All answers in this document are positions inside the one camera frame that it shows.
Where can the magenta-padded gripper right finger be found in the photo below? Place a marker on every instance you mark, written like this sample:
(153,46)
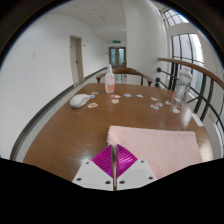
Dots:
(138,173)

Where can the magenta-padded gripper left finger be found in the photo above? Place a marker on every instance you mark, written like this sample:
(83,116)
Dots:
(90,175)

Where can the pink towel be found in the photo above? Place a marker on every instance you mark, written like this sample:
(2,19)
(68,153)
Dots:
(160,146)

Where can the small colourful sticker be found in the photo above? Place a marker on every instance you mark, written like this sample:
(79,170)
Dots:
(127,95)
(176,111)
(154,107)
(154,98)
(115,96)
(168,103)
(159,104)
(139,96)
(92,96)
(115,101)
(95,92)
(92,105)

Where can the white computer mouse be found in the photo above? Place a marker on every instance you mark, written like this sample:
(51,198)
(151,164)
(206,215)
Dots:
(80,100)

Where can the white paper card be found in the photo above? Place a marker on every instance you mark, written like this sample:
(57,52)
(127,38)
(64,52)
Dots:
(197,119)

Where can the white pump bottle orange label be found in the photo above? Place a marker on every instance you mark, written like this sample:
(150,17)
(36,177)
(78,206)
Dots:
(109,83)

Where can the wooden chair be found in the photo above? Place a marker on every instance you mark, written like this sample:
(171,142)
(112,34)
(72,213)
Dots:
(128,71)

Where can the white single door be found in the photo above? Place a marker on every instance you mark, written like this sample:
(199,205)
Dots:
(76,60)

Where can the grey glazed double door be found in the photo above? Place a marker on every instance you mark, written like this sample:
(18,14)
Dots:
(117,57)

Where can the wooden handrail black railing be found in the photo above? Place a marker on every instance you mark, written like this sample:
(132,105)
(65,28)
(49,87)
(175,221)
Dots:
(196,68)

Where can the tall black-framed window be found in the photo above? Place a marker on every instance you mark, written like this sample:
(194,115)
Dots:
(186,53)

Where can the green exit sign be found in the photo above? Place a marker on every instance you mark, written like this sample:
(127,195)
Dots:
(116,42)

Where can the small high black-framed window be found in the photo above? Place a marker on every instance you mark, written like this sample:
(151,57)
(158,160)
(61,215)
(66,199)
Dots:
(174,17)

